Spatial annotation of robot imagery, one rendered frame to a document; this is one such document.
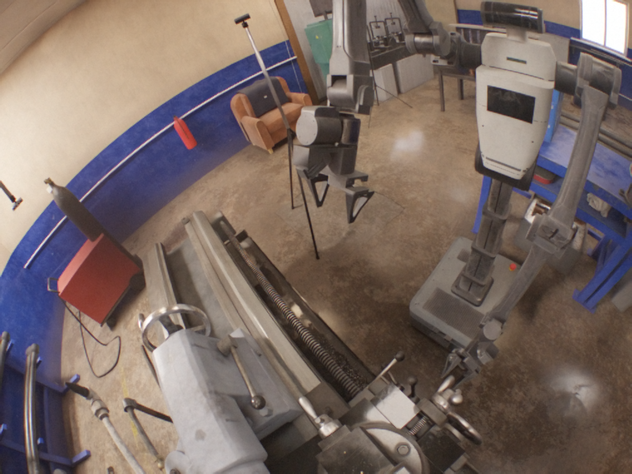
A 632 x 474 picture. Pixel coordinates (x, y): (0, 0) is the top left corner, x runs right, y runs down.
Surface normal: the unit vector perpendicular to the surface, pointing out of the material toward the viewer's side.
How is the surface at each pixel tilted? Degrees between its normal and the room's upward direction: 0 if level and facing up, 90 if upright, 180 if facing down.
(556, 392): 0
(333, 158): 60
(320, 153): 90
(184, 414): 0
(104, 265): 90
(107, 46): 90
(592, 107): 52
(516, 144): 90
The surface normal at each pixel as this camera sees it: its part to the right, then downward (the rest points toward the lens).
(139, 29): 0.58, 0.48
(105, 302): 0.80, 0.24
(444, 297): -0.29, -0.63
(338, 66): -0.75, 0.37
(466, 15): -0.76, 0.61
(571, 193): -0.72, 0.13
